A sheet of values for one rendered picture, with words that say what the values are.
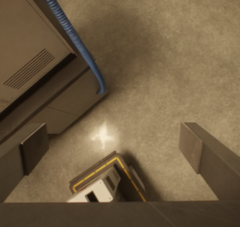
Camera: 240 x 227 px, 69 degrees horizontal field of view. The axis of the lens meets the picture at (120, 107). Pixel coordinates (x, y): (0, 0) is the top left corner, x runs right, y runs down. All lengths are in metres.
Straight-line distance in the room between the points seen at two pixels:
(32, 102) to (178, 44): 1.36
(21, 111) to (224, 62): 1.65
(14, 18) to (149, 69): 1.25
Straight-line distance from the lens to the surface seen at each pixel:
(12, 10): 0.68
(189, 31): 1.91
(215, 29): 1.99
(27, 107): 1.04
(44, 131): 0.17
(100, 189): 0.95
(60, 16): 0.73
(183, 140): 0.16
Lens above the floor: 1.59
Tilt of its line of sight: 79 degrees down
